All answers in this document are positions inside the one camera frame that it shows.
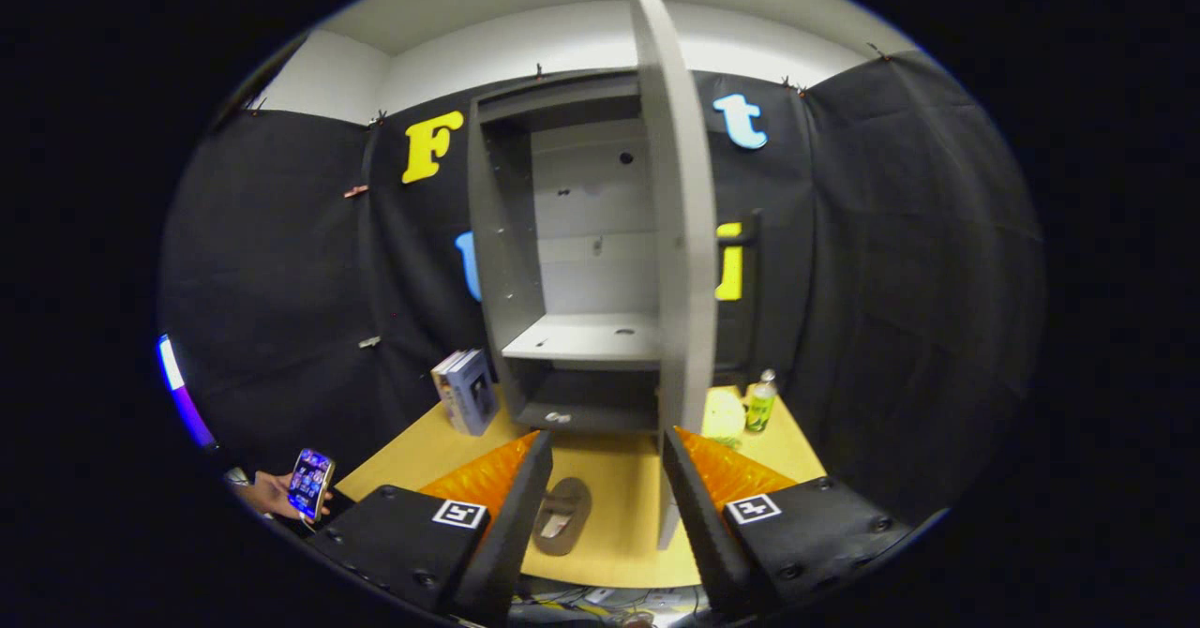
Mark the small black clip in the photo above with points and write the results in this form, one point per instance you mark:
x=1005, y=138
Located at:
x=380, y=118
x=877, y=50
x=792, y=87

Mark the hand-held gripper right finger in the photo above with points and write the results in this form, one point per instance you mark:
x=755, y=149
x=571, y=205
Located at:
x=698, y=534

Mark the glowing purple light strip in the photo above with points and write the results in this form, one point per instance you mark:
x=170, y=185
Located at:
x=178, y=384

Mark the yellow-green round object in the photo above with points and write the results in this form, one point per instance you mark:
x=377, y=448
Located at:
x=724, y=417

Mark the brown fuzzy shoe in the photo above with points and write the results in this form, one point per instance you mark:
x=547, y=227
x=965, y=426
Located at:
x=562, y=515

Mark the beige shoe cabinet door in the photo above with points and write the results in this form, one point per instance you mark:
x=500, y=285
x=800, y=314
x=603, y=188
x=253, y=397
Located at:
x=680, y=234

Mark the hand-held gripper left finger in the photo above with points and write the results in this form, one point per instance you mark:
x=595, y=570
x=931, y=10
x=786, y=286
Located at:
x=511, y=534

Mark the green drink bottle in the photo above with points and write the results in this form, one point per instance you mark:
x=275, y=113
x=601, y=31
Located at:
x=761, y=403

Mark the grey shoe cabinet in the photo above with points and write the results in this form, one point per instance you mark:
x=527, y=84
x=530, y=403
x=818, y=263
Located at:
x=591, y=337

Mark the black backdrop cloth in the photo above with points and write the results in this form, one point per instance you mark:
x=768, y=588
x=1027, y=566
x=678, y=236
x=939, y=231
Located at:
x=891, y=281

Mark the smartphone with lit screen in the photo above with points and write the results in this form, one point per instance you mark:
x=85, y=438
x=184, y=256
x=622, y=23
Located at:
x=310, y=484

